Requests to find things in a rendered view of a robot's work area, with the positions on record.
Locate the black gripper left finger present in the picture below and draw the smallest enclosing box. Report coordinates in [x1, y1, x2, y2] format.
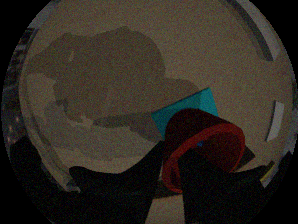
[69, 141, 165, 224]

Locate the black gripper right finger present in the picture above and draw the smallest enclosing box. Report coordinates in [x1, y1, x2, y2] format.
[178, 148, 266, 224]

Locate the yellow rectangular block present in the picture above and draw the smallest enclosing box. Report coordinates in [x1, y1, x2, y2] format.
[259, 160, 275, 183]

